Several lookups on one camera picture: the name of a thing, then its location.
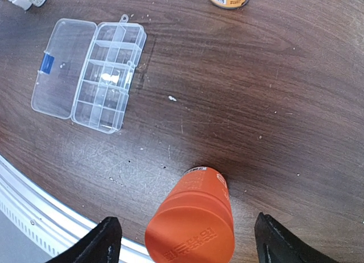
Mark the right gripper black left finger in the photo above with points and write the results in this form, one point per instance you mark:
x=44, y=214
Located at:
x=101, y=244

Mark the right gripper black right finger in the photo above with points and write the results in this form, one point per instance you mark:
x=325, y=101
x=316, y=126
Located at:
x=275, y=243

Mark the orange pill bottle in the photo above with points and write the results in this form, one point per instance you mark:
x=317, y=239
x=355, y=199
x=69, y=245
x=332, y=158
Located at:
x=195, y=221

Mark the clear plastic pill organizer box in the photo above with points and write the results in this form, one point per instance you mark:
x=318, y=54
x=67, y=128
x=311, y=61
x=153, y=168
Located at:
x=87, y=71

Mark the front aluminium rail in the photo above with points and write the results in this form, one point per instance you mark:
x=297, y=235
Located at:
x=48, y=223

